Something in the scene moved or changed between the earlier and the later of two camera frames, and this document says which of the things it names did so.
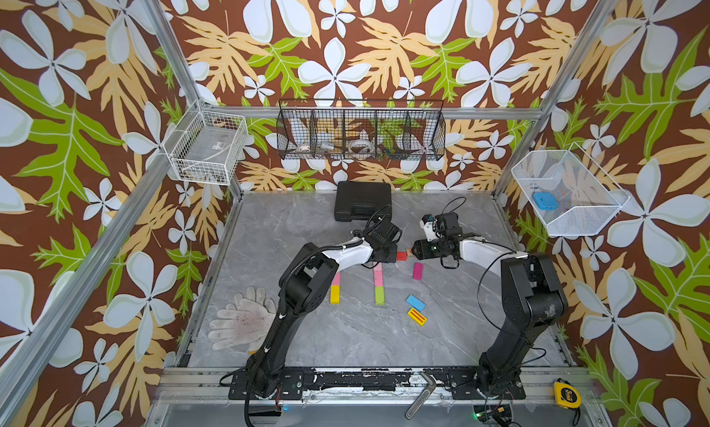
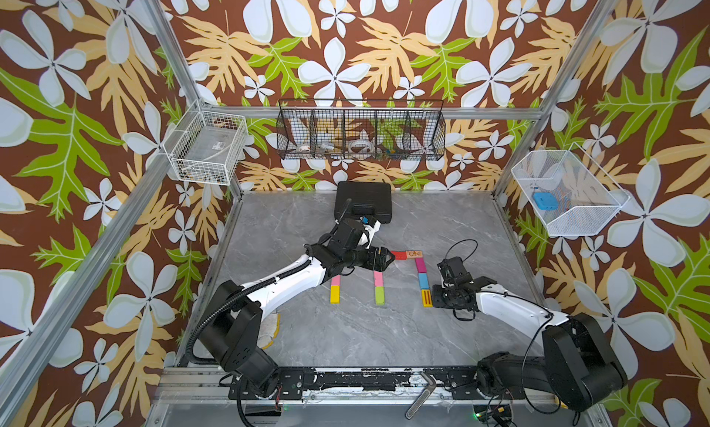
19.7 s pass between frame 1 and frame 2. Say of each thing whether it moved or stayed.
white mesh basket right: stayed
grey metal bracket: stayed
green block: stayed
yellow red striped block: moved
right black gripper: moved
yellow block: stayed
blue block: moved
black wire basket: stayed
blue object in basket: stayed
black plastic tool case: stayed
